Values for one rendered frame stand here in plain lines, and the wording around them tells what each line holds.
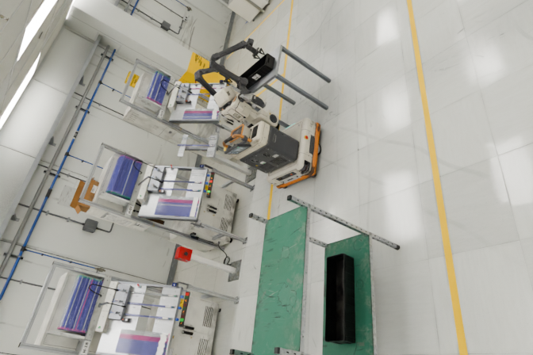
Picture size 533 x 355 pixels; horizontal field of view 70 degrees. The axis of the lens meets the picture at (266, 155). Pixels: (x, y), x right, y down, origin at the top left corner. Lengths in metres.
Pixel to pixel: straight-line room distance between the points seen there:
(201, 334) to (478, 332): 2.97
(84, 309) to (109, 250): 1.88
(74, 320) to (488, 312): 3.54
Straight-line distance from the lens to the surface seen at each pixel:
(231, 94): 4.03
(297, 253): 2.44
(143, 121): 5.69
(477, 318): 2.78
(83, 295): 4.46
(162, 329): 4.30
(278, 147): 3.90
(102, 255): 6.16
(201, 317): 4.77
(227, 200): 5.24
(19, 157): 6.33
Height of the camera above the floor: 2.45
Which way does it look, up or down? 28 degrees down
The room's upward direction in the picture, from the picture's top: 63 degrees counter-clockwise
